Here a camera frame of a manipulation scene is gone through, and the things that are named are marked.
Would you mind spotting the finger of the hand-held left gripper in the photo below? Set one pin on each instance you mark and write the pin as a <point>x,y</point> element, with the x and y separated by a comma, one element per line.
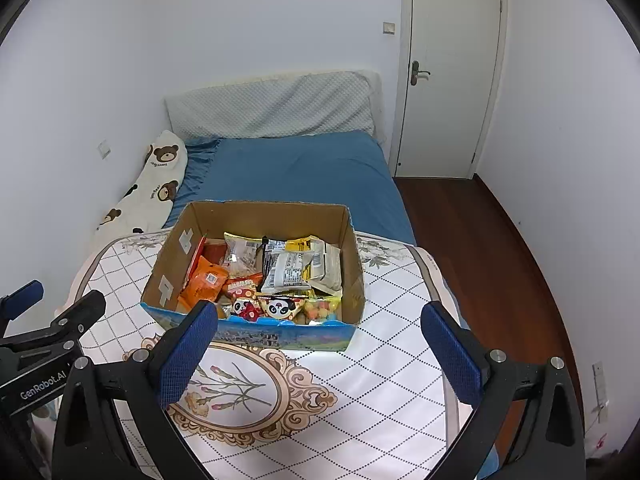
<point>85,310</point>
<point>25,294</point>

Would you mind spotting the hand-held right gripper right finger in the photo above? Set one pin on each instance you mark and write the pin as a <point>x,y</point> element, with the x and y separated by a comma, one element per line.
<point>450,355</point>

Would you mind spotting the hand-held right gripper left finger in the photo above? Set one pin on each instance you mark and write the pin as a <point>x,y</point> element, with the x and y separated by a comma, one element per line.
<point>187,355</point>

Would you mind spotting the red snack packet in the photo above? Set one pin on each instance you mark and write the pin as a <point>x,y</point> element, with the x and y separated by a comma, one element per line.
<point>244,308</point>

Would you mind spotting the orange snack packet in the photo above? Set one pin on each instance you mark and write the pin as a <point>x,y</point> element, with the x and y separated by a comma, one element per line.
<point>205,280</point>

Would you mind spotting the orange yellow chip packet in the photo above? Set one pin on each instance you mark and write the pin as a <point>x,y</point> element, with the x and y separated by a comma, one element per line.
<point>240,287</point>

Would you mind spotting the cardboard box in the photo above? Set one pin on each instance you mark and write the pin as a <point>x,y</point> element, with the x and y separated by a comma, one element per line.
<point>175,270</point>

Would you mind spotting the clear red label packet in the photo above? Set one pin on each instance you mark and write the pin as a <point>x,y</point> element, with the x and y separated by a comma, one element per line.
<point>280,306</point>

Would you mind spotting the white barcode snack packet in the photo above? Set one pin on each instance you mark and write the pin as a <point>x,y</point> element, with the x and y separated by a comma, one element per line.
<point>287,272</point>

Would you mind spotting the colourful candy packet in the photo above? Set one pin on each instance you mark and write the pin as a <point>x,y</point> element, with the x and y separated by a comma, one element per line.
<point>322,310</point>

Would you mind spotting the white quilted printed mat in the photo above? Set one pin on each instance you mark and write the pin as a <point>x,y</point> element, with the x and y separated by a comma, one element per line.
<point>390,310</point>

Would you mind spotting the dark red flat packet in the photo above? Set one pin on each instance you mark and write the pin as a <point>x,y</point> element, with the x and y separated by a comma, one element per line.
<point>216,254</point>

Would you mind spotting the yellow clear nut packet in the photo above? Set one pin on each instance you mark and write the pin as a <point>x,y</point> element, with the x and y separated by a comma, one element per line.
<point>242,257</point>

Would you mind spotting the black snack packet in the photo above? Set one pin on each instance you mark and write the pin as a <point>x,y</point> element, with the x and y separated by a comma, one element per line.
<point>268,260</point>

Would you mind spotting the bear print pillow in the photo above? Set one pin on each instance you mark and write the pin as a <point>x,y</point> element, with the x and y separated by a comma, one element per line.
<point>150,185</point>

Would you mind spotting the cream white snack packet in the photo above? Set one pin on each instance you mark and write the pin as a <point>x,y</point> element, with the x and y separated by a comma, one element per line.
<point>330,270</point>

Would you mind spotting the yellow snack packet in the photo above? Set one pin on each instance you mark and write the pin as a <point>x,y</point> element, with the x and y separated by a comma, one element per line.
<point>300,245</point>

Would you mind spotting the blue bed sheet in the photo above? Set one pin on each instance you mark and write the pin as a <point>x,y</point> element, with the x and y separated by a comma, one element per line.
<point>300,175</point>

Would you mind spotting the grey quilted headboard cushion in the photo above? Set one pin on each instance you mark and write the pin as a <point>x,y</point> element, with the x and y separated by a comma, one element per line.
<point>275,105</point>

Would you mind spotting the white door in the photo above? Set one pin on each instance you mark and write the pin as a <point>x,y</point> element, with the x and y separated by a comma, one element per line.
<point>450,85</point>

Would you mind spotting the white wall outlet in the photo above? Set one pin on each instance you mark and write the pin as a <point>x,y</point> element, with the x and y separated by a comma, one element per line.
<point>600,385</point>

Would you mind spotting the white wall socket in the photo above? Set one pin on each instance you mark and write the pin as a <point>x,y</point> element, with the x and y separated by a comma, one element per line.
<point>104,149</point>

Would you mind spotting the wall light switch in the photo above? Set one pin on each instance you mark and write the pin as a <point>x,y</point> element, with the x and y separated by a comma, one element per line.
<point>388,27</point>

